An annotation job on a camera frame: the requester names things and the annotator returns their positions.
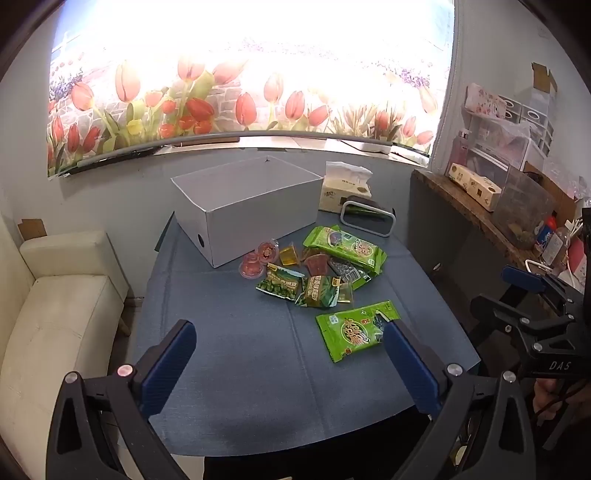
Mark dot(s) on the brown cardboard piece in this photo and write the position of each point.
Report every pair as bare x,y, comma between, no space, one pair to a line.
32,227

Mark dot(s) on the cream box with holes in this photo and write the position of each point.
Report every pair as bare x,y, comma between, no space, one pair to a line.
475,187

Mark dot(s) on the wooden shelf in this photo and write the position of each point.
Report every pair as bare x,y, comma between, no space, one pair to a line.
443,194

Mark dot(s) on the floral pouch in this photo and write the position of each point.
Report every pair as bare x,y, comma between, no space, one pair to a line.
487,104

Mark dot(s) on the white drawer organizer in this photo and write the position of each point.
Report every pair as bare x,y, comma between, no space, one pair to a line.
538,122

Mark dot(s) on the pink bottle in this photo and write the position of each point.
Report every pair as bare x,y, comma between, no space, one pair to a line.
459,150

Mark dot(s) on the cream sofa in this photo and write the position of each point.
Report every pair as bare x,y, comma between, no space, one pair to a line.
60,314

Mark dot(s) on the white cardboard box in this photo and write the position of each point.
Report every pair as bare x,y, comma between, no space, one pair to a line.
240,230

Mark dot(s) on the clear plastic container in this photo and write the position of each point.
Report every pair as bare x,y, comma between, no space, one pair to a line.
521,203

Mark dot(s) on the small green pea packet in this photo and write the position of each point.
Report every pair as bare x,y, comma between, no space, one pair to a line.
321,293
279,286

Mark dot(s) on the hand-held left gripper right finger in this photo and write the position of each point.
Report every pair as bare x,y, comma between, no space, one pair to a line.
406,364

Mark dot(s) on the person's right hand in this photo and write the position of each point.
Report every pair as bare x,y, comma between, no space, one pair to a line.
545,399

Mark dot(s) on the cardboard piece on wall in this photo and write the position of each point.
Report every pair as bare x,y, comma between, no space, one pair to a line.
544,78

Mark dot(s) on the large green snack packet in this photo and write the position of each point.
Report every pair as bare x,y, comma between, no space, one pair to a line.
351,330
341,244

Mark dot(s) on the blue tablecloth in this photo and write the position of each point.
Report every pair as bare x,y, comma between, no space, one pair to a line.
258,350

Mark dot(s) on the red jelly cup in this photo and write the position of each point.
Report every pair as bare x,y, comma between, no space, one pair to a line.
250,270
267,251
316,264

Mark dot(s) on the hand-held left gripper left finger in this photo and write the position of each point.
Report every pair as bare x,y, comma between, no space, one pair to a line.
166,369

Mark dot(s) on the plastic bottle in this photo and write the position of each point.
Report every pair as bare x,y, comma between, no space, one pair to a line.
554,244

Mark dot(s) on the grey snack packet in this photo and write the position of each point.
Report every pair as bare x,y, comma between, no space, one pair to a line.
348,272

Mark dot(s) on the clear plastic drawer unit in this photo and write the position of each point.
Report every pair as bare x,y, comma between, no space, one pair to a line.
498,143

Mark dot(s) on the tissue box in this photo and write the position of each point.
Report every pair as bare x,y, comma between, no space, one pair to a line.
341,194

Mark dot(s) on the yellow jelly cup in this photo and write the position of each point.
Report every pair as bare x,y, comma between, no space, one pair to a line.
290,257

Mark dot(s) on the tulip wall poster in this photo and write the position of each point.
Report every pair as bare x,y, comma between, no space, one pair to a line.
231,106

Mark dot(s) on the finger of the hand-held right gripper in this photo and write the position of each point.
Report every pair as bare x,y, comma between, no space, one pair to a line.
521,277
503,316

